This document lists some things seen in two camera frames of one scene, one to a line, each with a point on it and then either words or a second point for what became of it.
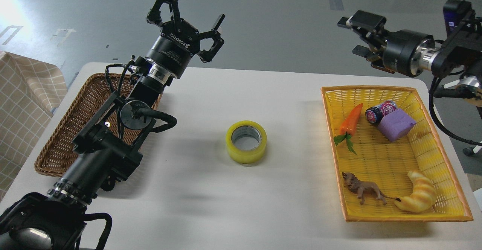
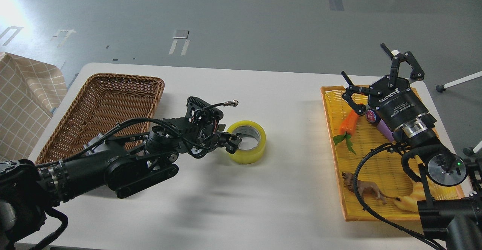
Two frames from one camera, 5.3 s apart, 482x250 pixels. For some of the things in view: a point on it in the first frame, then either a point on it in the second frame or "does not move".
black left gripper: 179,41 to 201,128
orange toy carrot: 347,127 does not move
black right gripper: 411,53 to 398,105
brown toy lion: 360,188 does not move
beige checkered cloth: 30,90 does not move
